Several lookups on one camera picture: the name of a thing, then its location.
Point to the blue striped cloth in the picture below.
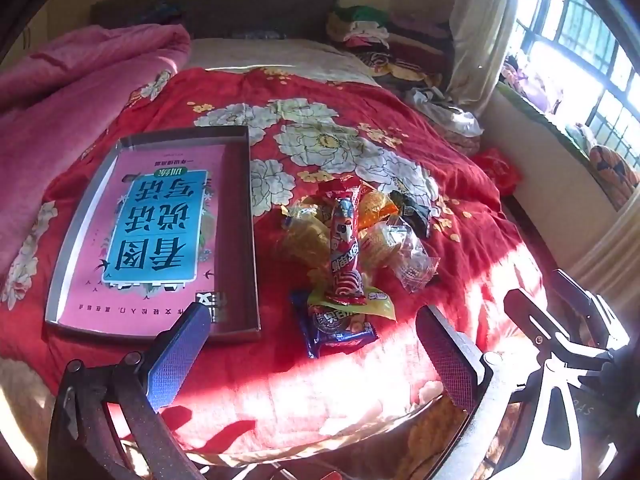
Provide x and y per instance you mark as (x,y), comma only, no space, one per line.
(167,12)

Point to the yellow cartoon snack packet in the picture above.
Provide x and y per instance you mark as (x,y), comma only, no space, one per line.
(300,212)

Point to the black snack packet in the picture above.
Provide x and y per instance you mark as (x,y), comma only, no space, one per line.
(415,215)

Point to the pink picture book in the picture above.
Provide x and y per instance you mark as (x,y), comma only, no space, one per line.
(150,225)

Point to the blue snack packet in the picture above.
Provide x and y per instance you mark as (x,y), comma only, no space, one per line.
(330,332)

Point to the clear yellow pastry packet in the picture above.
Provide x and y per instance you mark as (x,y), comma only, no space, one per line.
(382,245)
(307,247)

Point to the pink fleece blanket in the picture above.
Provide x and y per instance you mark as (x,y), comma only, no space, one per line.
(60,110)

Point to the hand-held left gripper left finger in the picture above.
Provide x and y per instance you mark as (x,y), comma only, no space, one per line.
(177,355)

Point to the red plastic bag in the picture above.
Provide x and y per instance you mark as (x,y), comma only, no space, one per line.
(495,170)

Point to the green and yellow snack packet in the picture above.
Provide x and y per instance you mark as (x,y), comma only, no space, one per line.
(375,302)

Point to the red floral blanket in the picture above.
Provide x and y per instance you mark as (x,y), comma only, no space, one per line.
(350,135)

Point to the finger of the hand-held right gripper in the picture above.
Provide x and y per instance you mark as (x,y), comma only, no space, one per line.
(590,305)
(535,317)

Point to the orange snack packet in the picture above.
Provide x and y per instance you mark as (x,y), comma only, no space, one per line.
(377,205)

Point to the grey metal tray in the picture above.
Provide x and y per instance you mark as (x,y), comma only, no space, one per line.
(239,240)

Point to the barred window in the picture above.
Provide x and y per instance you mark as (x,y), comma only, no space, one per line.
(575,25)

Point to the crumpled white cloth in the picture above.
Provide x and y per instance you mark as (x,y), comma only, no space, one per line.
(450,115)

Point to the red sausage snack packet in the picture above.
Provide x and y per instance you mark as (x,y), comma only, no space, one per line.
(342,240)

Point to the grey bed headboard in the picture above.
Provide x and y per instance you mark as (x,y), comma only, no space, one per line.
(225,5)

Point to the purple clothes on windowsill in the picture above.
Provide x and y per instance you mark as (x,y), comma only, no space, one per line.
(530,85)

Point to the cream curtain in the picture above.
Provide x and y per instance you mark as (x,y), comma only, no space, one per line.
(480,35)

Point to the beige bed sheet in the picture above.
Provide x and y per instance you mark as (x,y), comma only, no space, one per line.
(280,55)

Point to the pile of folded clothes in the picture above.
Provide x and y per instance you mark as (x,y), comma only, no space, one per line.
(380,35)

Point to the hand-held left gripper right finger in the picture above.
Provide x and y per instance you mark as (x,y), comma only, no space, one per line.
(445,355)

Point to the clear candy packet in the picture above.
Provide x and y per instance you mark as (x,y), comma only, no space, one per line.
(412,265)

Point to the green windowsill mat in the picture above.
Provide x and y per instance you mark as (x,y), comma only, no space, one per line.
(530,110)

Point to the orange and black cushion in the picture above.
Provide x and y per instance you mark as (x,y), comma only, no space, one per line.
(612,170)

